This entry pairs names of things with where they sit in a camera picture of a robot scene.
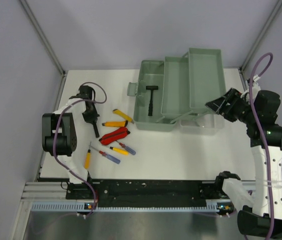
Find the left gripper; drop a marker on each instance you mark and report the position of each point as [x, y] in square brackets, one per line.
[93, 118]

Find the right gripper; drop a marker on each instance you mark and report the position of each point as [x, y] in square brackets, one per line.
[218, 105]

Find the steel claw hammer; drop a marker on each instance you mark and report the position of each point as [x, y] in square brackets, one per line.
[96, 129]

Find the orange utility knife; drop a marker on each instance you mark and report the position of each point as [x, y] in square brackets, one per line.
[115, 124]

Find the red black pliers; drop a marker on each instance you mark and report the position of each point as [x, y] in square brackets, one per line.
[116, 135]

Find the green plastic toolbox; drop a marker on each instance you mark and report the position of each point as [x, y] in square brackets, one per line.
[185, 84]

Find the black rubber mallet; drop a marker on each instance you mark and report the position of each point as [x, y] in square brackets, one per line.
[151, 88]

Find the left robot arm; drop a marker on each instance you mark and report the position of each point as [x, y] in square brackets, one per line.
[59, 134]

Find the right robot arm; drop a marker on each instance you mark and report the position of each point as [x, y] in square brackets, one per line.
[259, 215]

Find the yellow utility knife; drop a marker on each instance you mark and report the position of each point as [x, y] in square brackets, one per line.
[123, 115]

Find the yellow black screwdriver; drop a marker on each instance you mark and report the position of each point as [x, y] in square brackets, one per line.
[120, 151]

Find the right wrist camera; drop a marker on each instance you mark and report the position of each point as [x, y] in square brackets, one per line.
[253, 85]

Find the yellow handle screwdriver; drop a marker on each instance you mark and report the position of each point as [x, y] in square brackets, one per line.
[87, 159]

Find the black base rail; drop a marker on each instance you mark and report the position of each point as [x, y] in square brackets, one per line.
[140, 193]

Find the grey cable duct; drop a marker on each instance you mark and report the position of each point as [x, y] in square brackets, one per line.
[57, 206]

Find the left aluminium frame post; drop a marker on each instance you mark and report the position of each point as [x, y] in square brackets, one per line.
[41, 36]

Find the aluminium frame post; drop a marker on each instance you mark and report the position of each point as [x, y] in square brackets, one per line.
[262, 34]
[41, 36]

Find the right aluminium frame post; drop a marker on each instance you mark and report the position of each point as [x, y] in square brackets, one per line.
[262, 34]

